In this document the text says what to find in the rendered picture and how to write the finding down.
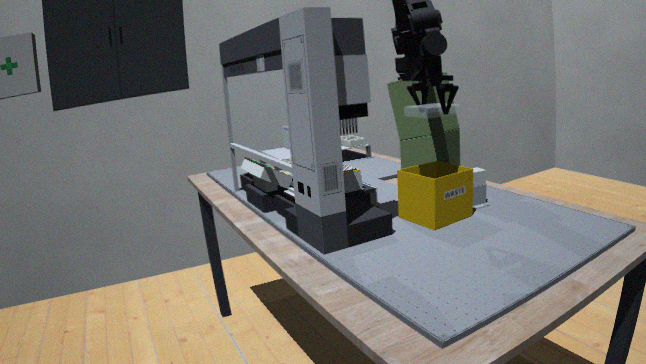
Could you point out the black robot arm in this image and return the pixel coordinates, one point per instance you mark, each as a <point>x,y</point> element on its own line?
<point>419,14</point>

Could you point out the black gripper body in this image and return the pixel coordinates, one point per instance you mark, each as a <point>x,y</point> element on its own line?
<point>433,80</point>

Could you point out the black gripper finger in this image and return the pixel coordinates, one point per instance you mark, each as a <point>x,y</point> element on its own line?
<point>441,94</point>
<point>412,90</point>

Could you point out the yellow open-top bin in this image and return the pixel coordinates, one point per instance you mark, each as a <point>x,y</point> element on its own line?
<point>431,201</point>

